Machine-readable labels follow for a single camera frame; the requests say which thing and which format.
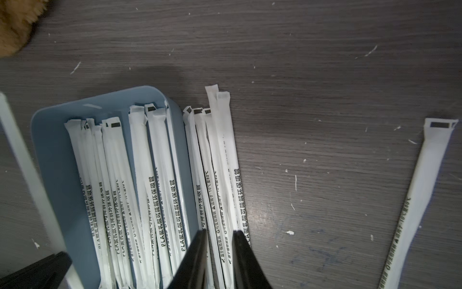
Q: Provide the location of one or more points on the brown teddy bear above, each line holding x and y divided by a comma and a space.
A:
17, 19

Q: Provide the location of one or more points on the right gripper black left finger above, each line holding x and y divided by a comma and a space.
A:
191, 273

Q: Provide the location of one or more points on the white paper-wrapped straw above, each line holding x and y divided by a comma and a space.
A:
146, 176
31, 176
114, 144
177, 174
168, 186
209, 172
219, 103
201, 217
436, 137
74, 128
112, 277

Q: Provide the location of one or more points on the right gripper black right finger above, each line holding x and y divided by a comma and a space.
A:
246, 270

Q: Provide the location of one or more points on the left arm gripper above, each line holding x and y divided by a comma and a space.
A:
47, 273

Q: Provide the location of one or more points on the blue storage box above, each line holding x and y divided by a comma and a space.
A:
60, 176

